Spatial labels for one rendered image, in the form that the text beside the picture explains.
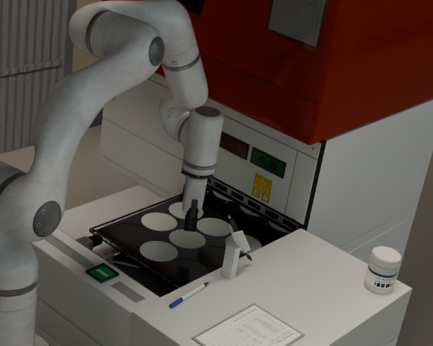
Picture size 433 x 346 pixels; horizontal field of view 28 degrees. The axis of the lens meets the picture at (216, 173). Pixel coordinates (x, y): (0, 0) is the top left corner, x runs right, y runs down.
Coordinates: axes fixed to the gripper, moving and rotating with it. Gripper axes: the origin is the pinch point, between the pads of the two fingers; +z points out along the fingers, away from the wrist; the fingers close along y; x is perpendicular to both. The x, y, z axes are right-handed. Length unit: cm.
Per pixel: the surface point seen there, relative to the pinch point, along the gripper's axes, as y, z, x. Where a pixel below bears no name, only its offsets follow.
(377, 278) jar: 19.9, -2.7, 45.5
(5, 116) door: -221, 77, -94
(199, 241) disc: -4.6, 8.1, 3.4
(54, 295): 21.9, 12.1, -30.7
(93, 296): 30.8, 4.6, -20.7
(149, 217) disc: -14.5, 8.1, -10.9
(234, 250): 21.7, -6.6, 10.2
